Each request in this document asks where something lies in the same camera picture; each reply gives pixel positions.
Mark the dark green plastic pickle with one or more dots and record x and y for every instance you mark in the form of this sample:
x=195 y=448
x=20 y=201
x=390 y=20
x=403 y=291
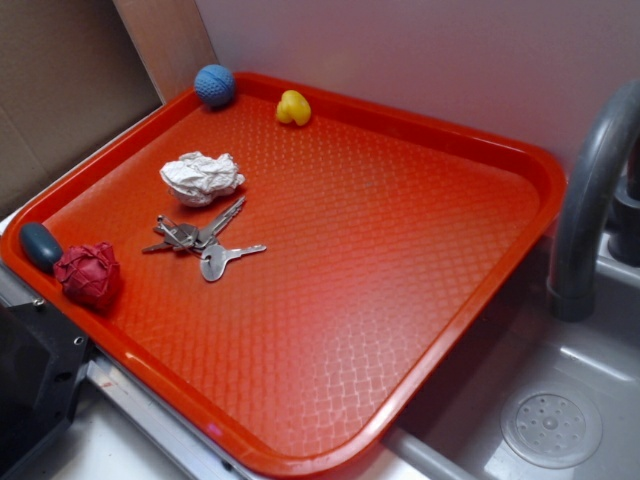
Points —
x=40 y=246

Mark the red plastic tray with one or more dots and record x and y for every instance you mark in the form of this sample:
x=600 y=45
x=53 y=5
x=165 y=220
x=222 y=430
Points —
x=386 y=234

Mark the silver key bunch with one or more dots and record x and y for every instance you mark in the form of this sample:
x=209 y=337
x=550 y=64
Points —
x=203 y=242

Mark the yellow rubber duck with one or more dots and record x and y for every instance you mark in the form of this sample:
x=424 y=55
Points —
x=293 y=108

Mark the crumpled white paper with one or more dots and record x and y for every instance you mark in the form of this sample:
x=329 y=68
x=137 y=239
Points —
x=196 y=180

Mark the blue dimpled ball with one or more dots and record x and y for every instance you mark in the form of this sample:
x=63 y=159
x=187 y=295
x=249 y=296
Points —
x=215 y=85

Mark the crumpled red netted ball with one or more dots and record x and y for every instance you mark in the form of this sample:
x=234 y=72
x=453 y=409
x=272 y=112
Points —
x=90 y=275

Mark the grey toy sink basin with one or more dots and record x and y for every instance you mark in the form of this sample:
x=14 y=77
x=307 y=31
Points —
x=526 y=396

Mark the brown cardboard panel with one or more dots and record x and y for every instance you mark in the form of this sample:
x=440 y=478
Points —
x=75 y=74

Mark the grey toy faucet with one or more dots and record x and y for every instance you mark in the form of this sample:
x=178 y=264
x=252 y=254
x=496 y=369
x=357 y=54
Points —
x=603 y=186

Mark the aluminium frame rail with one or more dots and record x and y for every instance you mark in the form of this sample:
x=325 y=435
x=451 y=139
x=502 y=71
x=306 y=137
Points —
x=120 y=429

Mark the black metal bracket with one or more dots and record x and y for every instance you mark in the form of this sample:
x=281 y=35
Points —
x=43 y=362

